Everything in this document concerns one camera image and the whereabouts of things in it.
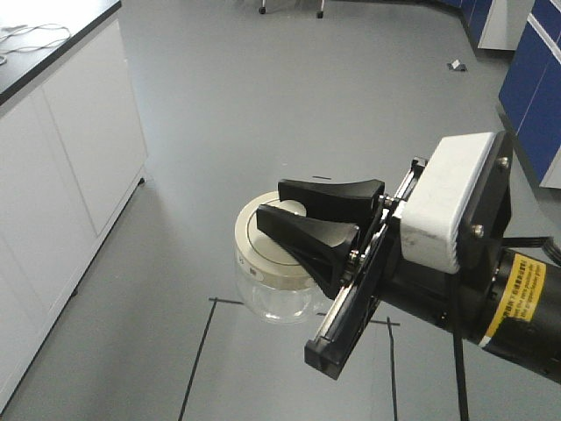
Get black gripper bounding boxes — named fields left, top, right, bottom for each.
left=256, top=158, right=501, bottom=379

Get glass jar with cream lid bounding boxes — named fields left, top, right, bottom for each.
left=234, top=191, right=323, bottom=325

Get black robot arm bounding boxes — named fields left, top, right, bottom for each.
left=256, top=158, right=560, bottom=382

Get white lab bench cabinet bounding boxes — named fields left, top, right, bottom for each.
left=1, top=1, right=147, bottom=403

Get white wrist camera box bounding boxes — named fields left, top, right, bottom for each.
left=400, top=132, right=513, bottom=275

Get black camera cable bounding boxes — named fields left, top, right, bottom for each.
left=451, top=236, right=561, bottom=421

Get blue wall cabinets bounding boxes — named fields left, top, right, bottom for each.
left=445, top=1, right=560, bottom=189

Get white cable on bench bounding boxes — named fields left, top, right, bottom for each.
left=0, top=23, right=71, bottom=65

